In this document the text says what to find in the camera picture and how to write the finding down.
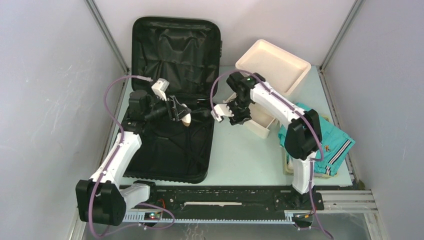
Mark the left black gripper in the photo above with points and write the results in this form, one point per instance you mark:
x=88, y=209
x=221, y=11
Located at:
x=171, y=112

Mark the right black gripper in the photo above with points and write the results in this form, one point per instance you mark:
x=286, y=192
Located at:
x=237, y=118

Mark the white bottle orange logo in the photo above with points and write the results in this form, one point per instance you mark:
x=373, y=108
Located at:
x=186, y=120

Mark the black ribbed hard-shell suitcase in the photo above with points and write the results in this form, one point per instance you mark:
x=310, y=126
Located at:
x=175, y=62

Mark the white drawer unit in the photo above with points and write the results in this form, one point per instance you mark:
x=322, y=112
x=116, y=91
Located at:
x=284, y=71

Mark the light teal bottom garment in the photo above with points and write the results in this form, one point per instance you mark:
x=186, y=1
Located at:
x=335, y=145

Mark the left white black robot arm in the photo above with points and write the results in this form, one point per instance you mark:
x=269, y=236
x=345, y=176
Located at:
x=100, y=199

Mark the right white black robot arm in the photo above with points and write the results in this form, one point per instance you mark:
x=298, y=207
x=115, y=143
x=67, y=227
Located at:
x=303, y=131

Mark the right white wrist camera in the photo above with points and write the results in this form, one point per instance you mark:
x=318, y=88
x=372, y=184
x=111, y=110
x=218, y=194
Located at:
x=219, y=111

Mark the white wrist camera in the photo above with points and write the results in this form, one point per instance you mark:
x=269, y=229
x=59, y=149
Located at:
x=159, y=88
x=219, y=111

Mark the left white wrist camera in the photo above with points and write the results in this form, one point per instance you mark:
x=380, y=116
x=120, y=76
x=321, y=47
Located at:
x=159, y=88

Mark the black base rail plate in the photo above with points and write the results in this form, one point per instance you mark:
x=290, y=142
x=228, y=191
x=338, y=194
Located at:
x=233, y=203

